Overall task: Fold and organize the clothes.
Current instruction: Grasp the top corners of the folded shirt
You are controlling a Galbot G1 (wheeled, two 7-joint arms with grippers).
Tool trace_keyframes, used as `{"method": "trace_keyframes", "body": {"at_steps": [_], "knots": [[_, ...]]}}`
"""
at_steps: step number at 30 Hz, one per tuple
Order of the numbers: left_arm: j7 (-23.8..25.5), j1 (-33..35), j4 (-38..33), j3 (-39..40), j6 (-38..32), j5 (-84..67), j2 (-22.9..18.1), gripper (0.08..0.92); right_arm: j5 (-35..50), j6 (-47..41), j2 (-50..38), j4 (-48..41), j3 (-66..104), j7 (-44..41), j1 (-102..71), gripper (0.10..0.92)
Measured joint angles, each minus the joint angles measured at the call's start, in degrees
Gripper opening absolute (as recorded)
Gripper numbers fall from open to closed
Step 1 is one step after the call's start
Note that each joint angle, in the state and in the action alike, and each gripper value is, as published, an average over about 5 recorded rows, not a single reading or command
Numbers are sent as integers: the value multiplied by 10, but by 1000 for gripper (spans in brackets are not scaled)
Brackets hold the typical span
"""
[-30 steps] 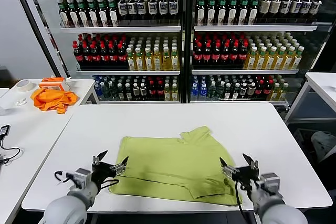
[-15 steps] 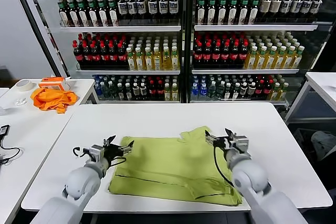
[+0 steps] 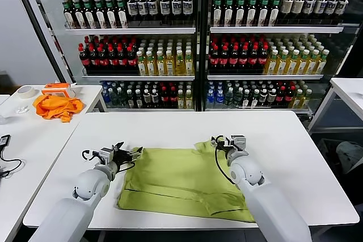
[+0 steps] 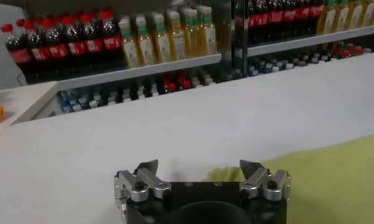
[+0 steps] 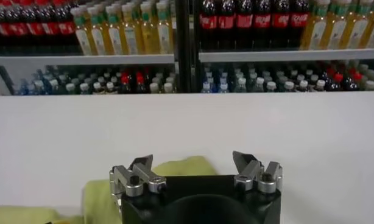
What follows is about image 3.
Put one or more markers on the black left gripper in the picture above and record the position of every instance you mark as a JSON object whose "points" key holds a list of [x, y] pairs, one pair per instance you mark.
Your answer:
{"points": [[123, 159]]}

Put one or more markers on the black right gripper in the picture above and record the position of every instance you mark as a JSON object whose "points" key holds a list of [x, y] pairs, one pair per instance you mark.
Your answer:
{"points": [[227, 150]]}

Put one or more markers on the yellow-green t-shirt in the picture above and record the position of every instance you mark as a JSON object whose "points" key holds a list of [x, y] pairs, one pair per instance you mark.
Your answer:
{"points": [[175, 174]]}

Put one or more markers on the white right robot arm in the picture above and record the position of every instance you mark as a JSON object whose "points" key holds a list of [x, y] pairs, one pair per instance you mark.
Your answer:
{"points": [[269, 210]]}

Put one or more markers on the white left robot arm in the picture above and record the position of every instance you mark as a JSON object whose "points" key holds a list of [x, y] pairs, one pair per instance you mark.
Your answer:
{"points": [[88, 182]]}

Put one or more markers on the blue label water bottle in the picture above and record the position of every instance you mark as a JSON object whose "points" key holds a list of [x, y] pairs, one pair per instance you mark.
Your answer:
{"points": [[210, 98], [219, 98], [105, 97]]}

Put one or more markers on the yellow tea bottle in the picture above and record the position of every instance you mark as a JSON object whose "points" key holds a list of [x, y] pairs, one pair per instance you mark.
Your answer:
{"points": [[320, 65], [281, 65], [291, 65], [169, 65], [305, 99], [297, 99], [141, 66], [150, 66], [189, 65], [160, 66], [311, 65], [301, 65], [271, 65], [188, 101], [179, 65], [180, 101]]}

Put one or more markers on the red cap cola bottle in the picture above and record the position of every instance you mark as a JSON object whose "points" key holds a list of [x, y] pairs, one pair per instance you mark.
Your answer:
{"points": [[233, 60], [213, 60], [94, 60], [223, 60], [173, 99], [164, 99], [131, 60], [280, 96], [289, 96], [103, 60], [262, 60], [242, 60], [252, 60], [84, 60], [122, 60], [113, 60]]}

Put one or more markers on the crumpled orange cloth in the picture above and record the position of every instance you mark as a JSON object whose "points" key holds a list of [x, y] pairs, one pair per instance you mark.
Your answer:
{"points": [[56, 107]]}

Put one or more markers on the white side table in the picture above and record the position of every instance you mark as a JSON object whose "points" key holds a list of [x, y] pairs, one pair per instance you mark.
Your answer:
{"points": [[348, 89], [34, 145]]}

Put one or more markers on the orange and white box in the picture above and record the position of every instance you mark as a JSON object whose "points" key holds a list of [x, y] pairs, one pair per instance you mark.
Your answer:
{"points": [[56, 89]]}

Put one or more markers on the drinks display shelf rack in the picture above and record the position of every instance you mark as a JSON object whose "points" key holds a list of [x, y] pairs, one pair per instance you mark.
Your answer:
{"points": [[202, 40]]}

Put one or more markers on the small white plastic piece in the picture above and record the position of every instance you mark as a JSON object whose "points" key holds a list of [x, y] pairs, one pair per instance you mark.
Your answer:
{"points": [[22, 109]]}

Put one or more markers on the beige masking tape roll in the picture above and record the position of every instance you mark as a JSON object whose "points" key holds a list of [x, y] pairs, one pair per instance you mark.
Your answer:
{"points": [[25, 92]]}

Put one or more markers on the grey fabric bundle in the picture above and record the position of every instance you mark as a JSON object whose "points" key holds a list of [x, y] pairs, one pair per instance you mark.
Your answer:
{"points": [[348, 154]]}

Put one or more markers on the black power adapter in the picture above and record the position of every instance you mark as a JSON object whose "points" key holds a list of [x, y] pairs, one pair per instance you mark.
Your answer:
{"points": [[4, 140]]}

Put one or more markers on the green cap dark bottle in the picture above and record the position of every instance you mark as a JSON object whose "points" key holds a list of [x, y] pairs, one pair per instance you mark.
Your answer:
{"points": [[89, 16], [252, 12], [111, 16], [100, 16], [228, 12], [69, 16], [217, 12], [79, 16], [263, 12], [240, 12], [274, 12], [122, 16]]}

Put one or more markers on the white cap blue label bottle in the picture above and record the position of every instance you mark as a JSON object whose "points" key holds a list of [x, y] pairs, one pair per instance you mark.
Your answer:
{"points": [[187, 7], [330, 6], [340, 6], [152, 8], [132, 8], [320, 6], [142, 8], [164, 8], [175, 7], [308, 6]]}

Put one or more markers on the white cap beige label bottle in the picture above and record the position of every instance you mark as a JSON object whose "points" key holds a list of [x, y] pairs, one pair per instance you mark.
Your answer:
{"points": [[286, 6], [297, 6]]}

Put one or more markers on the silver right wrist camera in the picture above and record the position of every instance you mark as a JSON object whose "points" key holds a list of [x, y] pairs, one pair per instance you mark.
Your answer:
{"points": [[238, 143]]}

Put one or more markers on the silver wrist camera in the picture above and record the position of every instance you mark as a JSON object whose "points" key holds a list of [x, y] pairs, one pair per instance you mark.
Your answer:
{"points": [[107, 156], [238, 143]]}

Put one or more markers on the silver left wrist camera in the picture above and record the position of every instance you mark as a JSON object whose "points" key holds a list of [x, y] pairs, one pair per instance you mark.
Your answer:
{"points": [[107, 156]]}

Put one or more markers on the black slanted frame bar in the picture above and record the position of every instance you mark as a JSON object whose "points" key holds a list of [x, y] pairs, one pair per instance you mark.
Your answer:
{"points": [[41, 26]]}

